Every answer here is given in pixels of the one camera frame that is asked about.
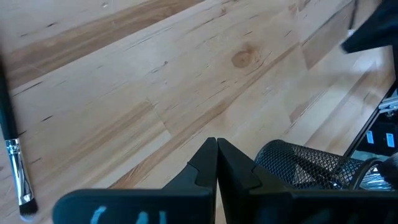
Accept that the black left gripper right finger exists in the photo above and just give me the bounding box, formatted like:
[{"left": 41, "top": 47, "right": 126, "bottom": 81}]
[{"left": 217, "top": 138, "right": 398, "bottom": 224}]

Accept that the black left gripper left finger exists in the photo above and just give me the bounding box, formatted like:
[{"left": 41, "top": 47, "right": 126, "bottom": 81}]
[{"left": 52, "top": 137, "right": 218, "bottom": 224}]

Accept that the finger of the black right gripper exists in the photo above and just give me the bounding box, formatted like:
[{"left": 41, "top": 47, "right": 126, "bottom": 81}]
[{"left": 341, "top": 0, "right": 398, "bottom": 54}]

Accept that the fluffy powder makeup brush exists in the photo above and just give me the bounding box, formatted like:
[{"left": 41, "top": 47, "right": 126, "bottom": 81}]
[{"left": 377, "top": 152, "right": 398, "bottom": 189}]

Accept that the black mesh pen cup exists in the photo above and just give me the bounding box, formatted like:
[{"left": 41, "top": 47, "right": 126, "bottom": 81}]
[{"left": 254, "top": 139, "right": 394, "bottom": 191}]

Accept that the black box with white labels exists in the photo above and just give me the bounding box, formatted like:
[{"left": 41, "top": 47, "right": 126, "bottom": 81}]
[{"left": 354, "top": 119, "right": 398, "bottom": 158}]

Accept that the flat-tip silver-ferrule makeup brush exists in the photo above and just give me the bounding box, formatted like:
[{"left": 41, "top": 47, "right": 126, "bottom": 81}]
[{"left": 0, "top": 52, "right": 39, "bottom": 222}]

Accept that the silver aluminium bracket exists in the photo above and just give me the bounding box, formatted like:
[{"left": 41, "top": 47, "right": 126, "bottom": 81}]
[{"left": 377, "top": 96, "right": 398, "bottom": 114}]

